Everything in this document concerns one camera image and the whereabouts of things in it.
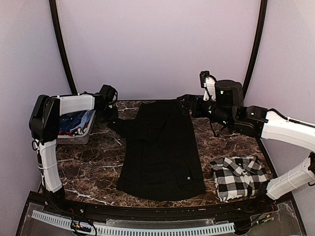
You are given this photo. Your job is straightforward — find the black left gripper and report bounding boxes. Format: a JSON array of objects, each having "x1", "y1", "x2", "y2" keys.
[{"x1": 97, "y1": 104, "x2": 118, "y2": 122}]

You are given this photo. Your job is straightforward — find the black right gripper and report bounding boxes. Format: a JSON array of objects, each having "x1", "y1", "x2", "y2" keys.
[{"x1": 177, "y1": 93, "x2": 234, "y2": 128}]

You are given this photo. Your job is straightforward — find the black long sleeve shirt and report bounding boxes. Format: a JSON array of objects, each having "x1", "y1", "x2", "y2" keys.
[{"x1": 107, "y1": 100, "x2": 206, "y2": 201}]

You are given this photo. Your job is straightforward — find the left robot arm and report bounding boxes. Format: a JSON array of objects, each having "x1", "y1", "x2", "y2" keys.
[{"x1": 29, "y1": 85, "x2": 118, "y2": 193}]

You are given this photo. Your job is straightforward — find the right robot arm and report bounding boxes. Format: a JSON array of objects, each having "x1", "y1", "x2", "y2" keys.
[{"x1": 177, "y1": 76, "x2": 315, "y2": 213}]

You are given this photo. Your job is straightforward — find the grey plastic laundry basket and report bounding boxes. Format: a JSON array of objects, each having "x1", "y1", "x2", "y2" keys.
[{"x1": 57, "y1": 110, "x2": 95, "y2": 145}]

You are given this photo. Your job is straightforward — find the blue clothes in basket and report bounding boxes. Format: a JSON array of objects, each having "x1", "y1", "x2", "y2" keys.
[{"x1": 59, "y1": 110, "x2": 94, "y2": 137}]

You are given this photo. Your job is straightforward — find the black white plaid shirt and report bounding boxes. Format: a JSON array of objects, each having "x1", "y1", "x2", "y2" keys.
[{"x1": 210, "y1": 156, "x2": 269, "y2": 202}]

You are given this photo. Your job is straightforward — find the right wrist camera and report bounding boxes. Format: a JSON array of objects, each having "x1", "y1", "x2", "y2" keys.
[{"x1": 199, "y1": 71, "x2": 217, "y2": 101}]

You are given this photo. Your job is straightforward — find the black front rail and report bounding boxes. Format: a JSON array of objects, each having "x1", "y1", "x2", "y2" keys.
[{"x1": 44, "y1": 196, "x2": 271, "y2": 222}]

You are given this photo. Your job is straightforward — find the right black frame post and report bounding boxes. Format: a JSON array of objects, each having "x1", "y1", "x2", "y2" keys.
[{"x1": 243, "y1": 0, "x2": 268, "y2": 98}]

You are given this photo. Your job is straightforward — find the black frame post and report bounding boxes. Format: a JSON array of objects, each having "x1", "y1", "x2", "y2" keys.
[
  {"x1": 49, "y1": 0, "x2": 78, "y2": 94},
  {"x1": 243, "y1": 0, "x2": 268, "y2": 98}
]

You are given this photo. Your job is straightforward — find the left black frame post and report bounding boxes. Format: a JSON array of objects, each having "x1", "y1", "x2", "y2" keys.
[{"x1": 49, "y1": 0, "x2": 78, "y2": 94}]

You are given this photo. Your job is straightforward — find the white slotted cable duct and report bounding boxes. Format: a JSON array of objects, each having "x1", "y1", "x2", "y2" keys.
[{"x1": 31, "y1": 210, "x2": 235, "y2": 236}]

